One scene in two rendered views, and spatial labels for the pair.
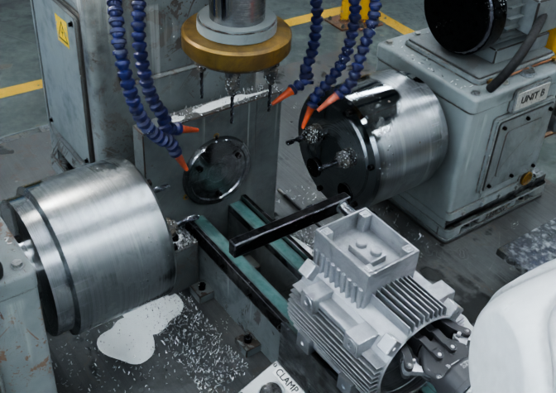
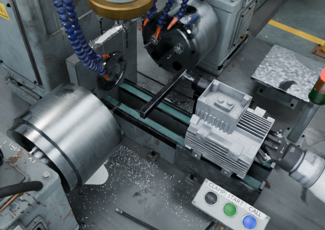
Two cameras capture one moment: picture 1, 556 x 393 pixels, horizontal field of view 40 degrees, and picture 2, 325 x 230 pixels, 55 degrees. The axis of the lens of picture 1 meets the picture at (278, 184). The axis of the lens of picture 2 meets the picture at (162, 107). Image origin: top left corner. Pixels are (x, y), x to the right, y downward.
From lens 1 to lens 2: 45 cm
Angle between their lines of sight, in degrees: 20
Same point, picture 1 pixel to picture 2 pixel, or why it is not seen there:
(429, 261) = not seen: hidden behind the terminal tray
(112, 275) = (94, 154)
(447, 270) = not seen: hidden behind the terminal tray
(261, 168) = (130, 62)
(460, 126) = (224, 19)
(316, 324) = (205, 146)
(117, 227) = (89, 127)
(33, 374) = (65, 221)
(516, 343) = not seen: outside the picture
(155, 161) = (83, 76)
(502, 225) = (237, 60)
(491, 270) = (242, 84)
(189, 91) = (84, 29)
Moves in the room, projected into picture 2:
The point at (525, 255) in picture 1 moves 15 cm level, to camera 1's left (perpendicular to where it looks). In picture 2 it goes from (264, 76) to (230, 82)
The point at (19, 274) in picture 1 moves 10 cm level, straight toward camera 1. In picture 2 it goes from (51, 181) to (77, 216)
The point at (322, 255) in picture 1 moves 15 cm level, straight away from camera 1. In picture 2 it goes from (202, 111) to (187, 75)
